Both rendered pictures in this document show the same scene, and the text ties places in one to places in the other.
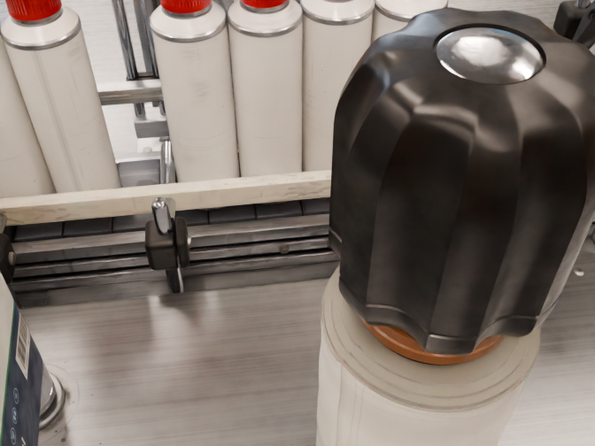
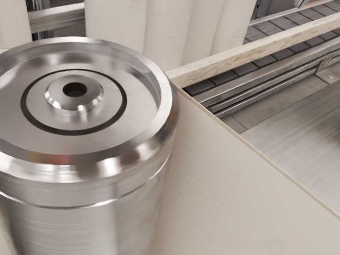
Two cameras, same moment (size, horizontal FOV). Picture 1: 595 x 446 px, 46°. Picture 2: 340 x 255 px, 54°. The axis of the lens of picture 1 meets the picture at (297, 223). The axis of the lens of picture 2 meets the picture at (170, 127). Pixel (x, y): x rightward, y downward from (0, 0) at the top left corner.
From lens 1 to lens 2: 0.31 m
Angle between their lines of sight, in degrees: 27
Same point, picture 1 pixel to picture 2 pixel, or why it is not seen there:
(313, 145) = (190, 42)
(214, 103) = (143, 8)
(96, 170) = not seen: hidden behind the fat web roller
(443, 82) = not seen: outside the picture
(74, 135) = not seen: hidden behind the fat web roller
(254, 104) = (171, 6)
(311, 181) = (201, 68)
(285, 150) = (182, 46)
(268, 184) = (176, 76)
